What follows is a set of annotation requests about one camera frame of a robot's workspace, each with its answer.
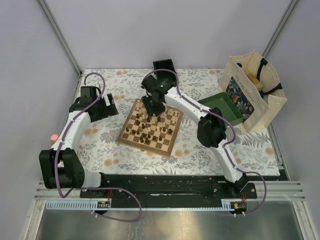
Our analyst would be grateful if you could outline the wooden chess board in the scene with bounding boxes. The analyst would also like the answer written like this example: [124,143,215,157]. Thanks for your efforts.
[117,98,184,157]

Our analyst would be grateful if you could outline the green metal tray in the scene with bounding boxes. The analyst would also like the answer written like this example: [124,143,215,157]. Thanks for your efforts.
[198,92,244,126]

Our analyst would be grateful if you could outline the cream canvas tote bag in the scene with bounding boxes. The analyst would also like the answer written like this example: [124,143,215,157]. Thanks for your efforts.
[218,50,287,134]

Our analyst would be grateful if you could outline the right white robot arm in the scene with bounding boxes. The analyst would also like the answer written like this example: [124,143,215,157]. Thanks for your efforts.
[141,74,248,198]

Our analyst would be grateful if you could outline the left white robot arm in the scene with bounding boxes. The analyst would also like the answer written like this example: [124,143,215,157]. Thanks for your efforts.
[39,86,118,198]

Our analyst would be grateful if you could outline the black plastic bin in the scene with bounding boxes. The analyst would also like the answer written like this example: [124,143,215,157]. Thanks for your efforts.
[153,58,176,77]

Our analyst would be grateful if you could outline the pink capped bottle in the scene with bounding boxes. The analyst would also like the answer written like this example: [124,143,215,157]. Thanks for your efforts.
[50,134,59,145]

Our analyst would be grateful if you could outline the wooden box in bag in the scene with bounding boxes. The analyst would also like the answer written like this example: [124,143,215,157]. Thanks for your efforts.
[246,73,263,91]

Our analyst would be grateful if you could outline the floral table mat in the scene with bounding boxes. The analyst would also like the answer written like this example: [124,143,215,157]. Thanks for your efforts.
[77,68,280,178]

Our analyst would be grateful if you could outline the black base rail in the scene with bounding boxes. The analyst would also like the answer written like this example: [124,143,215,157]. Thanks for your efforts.
[79,174,258,201]

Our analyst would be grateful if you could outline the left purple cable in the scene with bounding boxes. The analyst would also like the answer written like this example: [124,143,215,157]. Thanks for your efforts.
[55,72,143,222]

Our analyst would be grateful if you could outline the white slotted cable duct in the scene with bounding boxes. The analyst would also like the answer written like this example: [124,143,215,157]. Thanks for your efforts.
[45,199,235,212]

